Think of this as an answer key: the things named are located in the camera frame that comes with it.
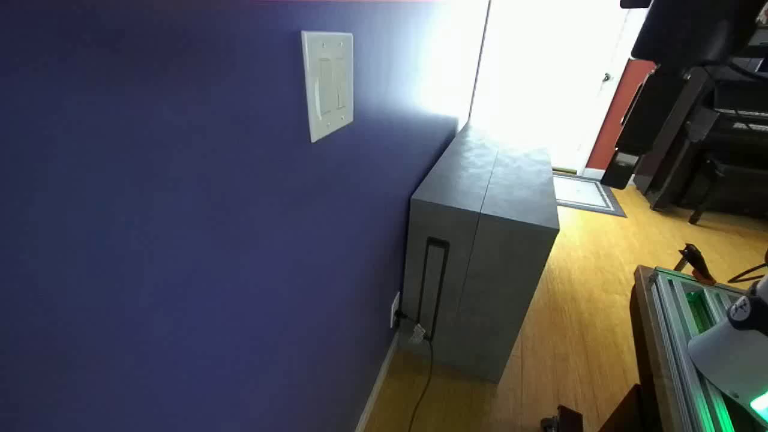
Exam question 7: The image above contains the white door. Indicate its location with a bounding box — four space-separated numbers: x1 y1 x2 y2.
469 0 648 176

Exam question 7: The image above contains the white power plug adapter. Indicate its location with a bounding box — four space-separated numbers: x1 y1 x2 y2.
406 320 430 349

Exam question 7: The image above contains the black piano with stand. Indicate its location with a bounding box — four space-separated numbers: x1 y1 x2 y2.
638 45 768 228

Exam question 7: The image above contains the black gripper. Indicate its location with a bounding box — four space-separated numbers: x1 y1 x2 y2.
600 68 699 193

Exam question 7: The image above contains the white double light switch plate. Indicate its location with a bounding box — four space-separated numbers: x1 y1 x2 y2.
301 28 357 147

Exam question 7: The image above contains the grey door mat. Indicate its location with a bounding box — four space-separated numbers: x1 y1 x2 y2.
552 172 628 222

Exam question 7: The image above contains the white wall outlet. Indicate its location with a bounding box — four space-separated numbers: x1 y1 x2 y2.
387 291 403 332

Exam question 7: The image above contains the black power cable on floor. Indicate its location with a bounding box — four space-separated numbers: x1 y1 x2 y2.
400 338 440 432

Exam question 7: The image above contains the grey concrete-look cabinet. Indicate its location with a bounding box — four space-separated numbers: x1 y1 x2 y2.
399 121 561 387

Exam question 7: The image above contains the black and orange clamp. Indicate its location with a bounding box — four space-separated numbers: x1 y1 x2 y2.
672 242 720 289

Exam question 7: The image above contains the black cable loop behind table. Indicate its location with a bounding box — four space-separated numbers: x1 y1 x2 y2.
726 249 768 286

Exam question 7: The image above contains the small black object on floor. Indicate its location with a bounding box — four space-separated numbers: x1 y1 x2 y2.
537 403 589 432

